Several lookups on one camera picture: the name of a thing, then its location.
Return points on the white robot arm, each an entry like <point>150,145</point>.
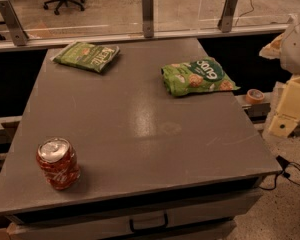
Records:
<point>286,48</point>

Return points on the green jalapeno chip bag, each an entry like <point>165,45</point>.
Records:
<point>86,56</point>

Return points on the left metal glass bracket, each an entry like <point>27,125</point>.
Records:
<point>17,33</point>

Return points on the black drawer handle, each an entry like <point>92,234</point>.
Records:
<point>140,224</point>

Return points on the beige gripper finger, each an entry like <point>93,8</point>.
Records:
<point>273,49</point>
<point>287,112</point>

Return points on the orange tape roll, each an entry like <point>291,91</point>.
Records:
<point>254,96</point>

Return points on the red soda can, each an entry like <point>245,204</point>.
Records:
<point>58,161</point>

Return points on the grey table drawer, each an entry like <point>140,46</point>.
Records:
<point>211,218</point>

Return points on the green rice chip bag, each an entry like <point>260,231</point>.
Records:
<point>201,76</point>

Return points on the middle metal glass bracket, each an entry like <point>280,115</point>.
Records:
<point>147,15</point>

